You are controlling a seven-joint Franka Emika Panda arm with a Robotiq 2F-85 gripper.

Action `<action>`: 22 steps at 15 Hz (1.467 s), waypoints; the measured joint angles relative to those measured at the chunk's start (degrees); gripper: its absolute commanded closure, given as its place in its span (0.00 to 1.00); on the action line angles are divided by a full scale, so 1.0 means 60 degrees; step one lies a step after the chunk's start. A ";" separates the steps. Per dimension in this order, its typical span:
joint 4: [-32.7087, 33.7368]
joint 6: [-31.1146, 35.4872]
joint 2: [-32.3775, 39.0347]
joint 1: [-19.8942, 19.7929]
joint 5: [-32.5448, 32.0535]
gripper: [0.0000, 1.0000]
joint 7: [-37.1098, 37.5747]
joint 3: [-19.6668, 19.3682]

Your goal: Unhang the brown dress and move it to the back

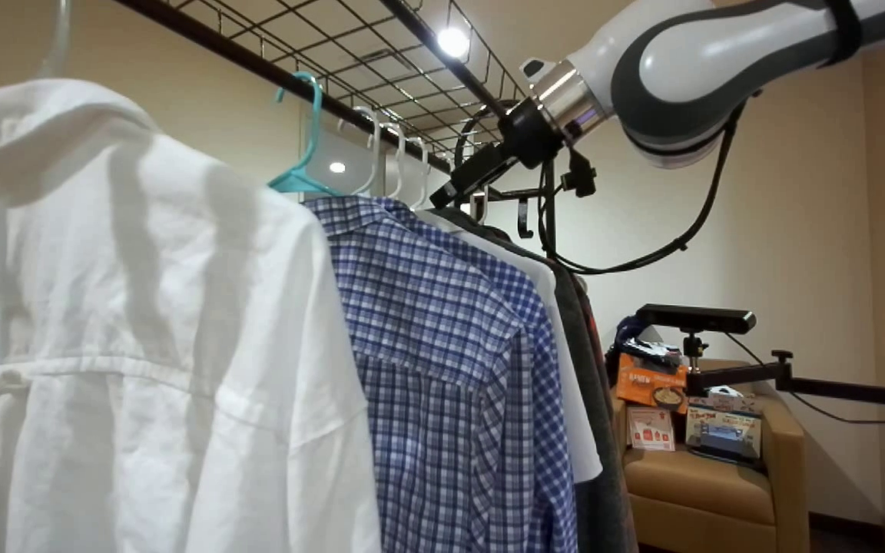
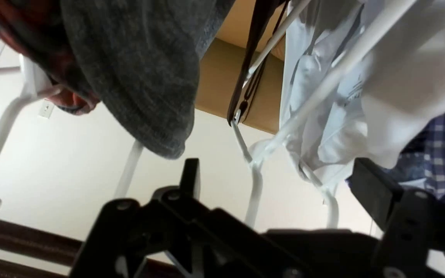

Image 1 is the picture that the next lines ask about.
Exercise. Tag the white long-sleeve shirt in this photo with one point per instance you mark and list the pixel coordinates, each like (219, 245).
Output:
(124, 340)

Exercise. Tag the bright round ceiling light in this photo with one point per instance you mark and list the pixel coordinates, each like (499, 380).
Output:
(451, 42)

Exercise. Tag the black metal clothes rack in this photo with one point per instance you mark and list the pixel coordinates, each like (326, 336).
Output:
(260, 63)

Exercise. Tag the small round wall light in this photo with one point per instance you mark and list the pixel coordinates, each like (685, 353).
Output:
(337, 168)

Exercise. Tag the clear plastic hanger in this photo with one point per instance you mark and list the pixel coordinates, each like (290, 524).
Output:
(55, 42)

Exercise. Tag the blue black bag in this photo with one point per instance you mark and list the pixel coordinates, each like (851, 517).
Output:
(641, 334)

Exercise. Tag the blue checked shirt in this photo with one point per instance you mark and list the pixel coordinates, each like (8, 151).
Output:
(442, 357)

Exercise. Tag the teal plastic hanger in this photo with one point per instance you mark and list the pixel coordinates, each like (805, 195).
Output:
(304, 182)

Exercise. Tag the clear plastic package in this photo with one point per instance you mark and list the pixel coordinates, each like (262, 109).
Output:
(724, 431)

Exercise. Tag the dark grey jacket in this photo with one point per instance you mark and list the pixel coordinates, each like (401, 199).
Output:
(597, 388)

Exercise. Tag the orange cardboard box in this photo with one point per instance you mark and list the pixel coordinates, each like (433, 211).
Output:
(645, 388)

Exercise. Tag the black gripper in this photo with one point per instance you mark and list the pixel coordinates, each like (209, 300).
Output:
(532, 132)

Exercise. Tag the white short-sleeve shirt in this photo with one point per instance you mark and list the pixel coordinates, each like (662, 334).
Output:
(572, 410)

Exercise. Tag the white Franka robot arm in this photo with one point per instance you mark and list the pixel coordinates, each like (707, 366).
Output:
(689, 63)

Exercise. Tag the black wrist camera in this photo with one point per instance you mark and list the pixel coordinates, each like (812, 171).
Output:
(579, 172)

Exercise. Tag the white red small box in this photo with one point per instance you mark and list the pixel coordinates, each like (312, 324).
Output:
(649, 431)

